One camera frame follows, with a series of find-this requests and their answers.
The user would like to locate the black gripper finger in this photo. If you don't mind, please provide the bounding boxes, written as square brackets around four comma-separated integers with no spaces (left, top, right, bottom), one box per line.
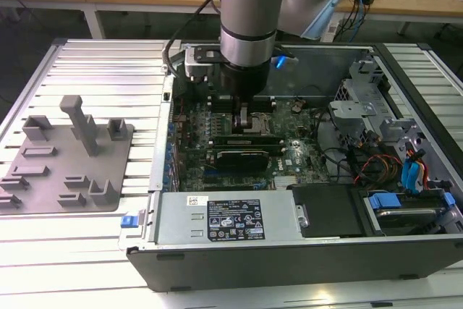
[231,96,252,136]

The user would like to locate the black RAM slot bank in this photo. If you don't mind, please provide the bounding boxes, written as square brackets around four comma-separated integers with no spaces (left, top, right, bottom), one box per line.
[208,93,278,114]
[208,135,288,155]

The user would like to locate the metal CPU socket cover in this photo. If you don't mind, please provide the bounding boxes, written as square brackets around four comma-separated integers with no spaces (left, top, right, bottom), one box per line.
[248,111,273,134]

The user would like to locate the black graphics card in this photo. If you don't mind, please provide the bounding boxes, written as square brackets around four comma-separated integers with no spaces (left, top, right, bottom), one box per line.
[216,150,271,173]

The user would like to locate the green motherboard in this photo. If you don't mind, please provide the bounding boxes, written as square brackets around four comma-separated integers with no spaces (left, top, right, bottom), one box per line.
[169,95,334,192]

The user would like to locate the grey case corner latch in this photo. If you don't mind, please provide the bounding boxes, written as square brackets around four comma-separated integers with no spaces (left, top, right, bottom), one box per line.
[161,41,182,72]

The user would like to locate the silver chipset heatsink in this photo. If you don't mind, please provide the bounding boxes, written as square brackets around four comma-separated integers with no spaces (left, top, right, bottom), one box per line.
[273,174,302,190]

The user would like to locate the black power supply label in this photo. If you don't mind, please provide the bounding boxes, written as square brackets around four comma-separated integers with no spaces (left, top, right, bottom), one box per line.
[206,198,266,242]

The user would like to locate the metal drive cage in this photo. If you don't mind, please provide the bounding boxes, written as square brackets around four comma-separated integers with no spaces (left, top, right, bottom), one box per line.
[328,59,392,144]

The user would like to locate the grey power supply unit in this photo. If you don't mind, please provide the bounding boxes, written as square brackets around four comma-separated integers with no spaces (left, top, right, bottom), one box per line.
[154,190,302,247]

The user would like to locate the black drive bay cover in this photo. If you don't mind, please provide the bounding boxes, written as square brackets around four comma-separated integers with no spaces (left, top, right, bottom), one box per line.
[292,184,367,240]

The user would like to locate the blue case latch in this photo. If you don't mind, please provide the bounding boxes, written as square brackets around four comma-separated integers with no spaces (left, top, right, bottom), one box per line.
[120,215,140,230]

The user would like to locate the open black PC case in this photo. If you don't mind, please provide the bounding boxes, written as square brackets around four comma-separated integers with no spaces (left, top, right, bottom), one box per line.
[126,39,463,294]

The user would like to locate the hard disk in blue carrier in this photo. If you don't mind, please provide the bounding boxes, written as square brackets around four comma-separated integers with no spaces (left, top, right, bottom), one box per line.
[363,192,457,237]

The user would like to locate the grey parts rack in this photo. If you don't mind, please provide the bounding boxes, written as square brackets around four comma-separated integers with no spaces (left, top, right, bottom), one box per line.
[0,95,137,216]

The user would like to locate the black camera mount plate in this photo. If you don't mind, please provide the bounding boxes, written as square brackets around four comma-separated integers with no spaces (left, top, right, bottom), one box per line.
[192,45,223,65]

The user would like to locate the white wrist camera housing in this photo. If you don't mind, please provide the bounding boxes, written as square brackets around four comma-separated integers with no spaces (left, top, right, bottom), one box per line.
[184,49,219,81]

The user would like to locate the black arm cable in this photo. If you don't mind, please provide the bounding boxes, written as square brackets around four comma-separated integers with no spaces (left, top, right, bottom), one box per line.
[163,0,224,75]

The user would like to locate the blue hanging cable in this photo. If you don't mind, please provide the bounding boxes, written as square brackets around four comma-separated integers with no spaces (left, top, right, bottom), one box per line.
[351,0,367,41]

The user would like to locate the orange and red power wires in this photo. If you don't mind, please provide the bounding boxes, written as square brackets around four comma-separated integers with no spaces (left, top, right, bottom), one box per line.
[355,154,403,184]

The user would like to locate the grey metal bracket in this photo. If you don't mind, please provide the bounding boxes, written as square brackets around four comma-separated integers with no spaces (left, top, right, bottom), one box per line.
[378,118,421,151]

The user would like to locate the blue flat data wires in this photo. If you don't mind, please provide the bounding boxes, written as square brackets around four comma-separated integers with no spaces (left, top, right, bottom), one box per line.
[400,158,425,194]

